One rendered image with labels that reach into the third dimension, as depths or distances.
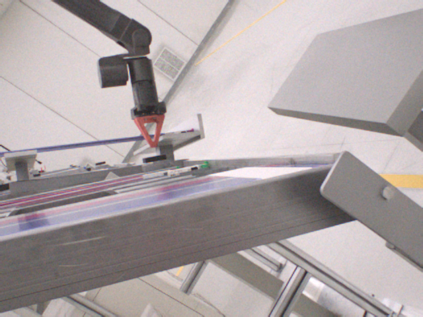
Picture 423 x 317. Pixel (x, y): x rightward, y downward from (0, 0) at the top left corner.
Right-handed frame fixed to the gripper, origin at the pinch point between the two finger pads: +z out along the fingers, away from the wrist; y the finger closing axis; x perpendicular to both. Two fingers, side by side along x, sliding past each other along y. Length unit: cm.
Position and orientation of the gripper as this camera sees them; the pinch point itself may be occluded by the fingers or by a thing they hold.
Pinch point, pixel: (153, 144)
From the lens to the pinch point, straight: 117.7
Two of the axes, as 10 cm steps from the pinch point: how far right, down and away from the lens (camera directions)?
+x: 9.4, -1.7, 3.1
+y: 3.1, 0.0, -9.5
